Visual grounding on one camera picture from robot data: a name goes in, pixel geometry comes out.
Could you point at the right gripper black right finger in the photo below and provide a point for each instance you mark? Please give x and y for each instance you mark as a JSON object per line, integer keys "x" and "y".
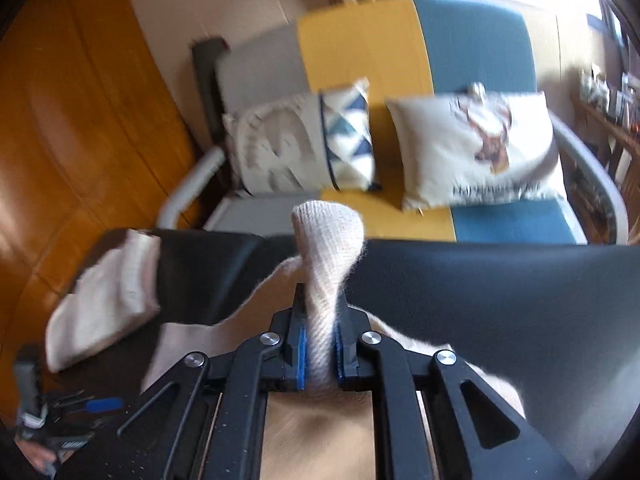
{"x": 433, "y": 416}

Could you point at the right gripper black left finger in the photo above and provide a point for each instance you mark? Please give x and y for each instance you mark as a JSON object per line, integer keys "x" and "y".
{"x": 205, "y": 417}

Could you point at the beige knit sweater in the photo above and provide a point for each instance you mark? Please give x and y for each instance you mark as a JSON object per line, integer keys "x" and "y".
{"x": 320, "y": 433}

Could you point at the tiger print cushion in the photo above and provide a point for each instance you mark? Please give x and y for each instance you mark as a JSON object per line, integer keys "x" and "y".
{"x": 307, "y": 142}

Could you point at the orange wooden cabinet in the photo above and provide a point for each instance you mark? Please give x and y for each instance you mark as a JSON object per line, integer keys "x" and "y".
{"x": 91, "y": 140}

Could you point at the deer print cushion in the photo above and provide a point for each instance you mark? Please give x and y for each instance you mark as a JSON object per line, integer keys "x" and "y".
{"x": 476, "y": 148}

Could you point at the wooden side table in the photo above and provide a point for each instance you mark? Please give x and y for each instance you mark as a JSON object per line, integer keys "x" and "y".
{"x": 606, "y": 118}

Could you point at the grey yellow blue sofa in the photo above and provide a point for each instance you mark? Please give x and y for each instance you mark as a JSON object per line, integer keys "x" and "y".
{"x": 403, "y": 48}

